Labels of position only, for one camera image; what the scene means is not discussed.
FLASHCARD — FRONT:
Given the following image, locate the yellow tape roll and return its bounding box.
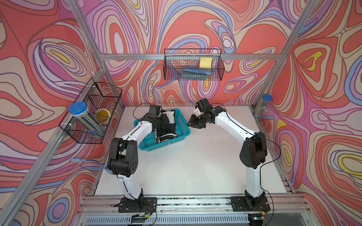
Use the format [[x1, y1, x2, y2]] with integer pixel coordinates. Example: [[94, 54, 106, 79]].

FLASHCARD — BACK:
[[95, 108, 111, 125]]

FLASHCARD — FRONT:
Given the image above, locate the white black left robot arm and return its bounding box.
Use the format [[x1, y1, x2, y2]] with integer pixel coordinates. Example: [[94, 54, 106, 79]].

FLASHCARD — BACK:
[[107, 105, 163, 206]]

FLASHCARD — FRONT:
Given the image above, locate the black wire basket back wall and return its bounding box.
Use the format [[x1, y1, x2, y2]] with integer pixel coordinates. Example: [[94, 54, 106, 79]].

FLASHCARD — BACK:
[[164, 48, 225, 81]]

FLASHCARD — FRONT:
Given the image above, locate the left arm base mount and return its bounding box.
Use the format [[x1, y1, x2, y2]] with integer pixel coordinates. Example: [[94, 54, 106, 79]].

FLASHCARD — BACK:
[[114, 195, 157, 213]]

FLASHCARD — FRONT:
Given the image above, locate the blue lidded jar of straws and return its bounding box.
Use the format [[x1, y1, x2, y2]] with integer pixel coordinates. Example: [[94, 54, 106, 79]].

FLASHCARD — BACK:
[[68, 101, 105, 137]]

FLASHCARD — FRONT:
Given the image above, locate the teal plastic basket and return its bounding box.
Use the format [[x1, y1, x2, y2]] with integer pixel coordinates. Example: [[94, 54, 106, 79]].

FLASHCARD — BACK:
[[138, 109, 191, 151]]

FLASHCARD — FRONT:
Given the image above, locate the blue marker pen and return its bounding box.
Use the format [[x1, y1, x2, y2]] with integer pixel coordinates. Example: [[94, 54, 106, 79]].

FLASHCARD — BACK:
[[183, 68, 214, 76]]

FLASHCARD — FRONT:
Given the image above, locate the black wire basket wall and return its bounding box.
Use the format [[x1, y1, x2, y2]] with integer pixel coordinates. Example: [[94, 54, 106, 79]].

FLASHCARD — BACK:
[[164, 48, 225, 81], [59, 78, 123, 144]]

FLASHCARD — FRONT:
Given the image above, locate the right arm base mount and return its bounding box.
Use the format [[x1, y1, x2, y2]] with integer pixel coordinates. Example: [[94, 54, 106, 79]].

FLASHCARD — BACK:
[[229, 191, 271, 213]]

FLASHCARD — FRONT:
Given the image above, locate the yellow sticky note pad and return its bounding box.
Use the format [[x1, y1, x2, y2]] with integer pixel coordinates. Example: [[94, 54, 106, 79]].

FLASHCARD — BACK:
[[199, 57, 213, 69]]

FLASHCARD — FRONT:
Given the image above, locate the black wire basket left wall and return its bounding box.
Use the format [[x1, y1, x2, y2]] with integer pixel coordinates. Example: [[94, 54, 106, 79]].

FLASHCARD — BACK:
[[59, 78, 123, 144]]

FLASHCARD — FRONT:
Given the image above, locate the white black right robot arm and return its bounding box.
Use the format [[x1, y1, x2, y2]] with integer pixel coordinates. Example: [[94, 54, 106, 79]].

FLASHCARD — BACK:
[[187, 98, 268, 210]]

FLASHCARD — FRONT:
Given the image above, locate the clear tube of pencils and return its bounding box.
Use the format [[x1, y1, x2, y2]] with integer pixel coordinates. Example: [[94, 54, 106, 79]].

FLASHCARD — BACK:
[[254, 94, 272, 118]]

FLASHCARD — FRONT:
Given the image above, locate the black white checkered pillowcase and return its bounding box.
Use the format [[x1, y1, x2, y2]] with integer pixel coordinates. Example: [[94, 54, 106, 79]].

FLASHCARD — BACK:
[[155, 110, 177, 144]]

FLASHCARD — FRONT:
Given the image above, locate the aluminium front rail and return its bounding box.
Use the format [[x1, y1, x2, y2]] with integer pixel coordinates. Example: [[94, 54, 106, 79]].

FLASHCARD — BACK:
[[72, 194, 318, 226]]

